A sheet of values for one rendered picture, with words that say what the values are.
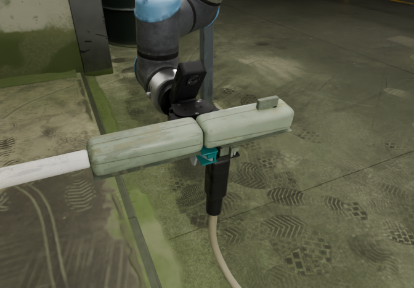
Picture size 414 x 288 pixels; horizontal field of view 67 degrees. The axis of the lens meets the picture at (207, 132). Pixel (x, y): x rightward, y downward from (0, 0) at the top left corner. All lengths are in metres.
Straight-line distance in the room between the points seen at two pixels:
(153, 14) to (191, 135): 0.30
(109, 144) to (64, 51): 1.76
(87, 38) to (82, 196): 1.22
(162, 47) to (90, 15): 1.47
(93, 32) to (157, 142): 1.76
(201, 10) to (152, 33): 0.15
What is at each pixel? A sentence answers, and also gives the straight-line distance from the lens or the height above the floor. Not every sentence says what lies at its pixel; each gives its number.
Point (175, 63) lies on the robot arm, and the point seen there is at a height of 0.55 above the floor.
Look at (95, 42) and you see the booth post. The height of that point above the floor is 0.22.
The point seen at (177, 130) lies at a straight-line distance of 0.43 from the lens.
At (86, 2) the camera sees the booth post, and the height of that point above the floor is 0.45.
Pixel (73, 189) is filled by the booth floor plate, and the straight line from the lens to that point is 1.20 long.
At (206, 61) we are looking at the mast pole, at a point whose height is 0.30.
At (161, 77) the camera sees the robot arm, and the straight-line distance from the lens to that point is 0.64.
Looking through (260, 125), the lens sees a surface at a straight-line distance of 0.48.
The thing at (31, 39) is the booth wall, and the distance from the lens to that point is 2.14.
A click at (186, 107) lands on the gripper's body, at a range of 0.56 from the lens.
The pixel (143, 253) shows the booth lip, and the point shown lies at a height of 0.04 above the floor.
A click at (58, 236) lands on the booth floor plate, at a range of 1.06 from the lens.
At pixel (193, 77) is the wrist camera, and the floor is 0.59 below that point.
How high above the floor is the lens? 0.79
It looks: 32 degrees down
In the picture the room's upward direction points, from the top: straight up
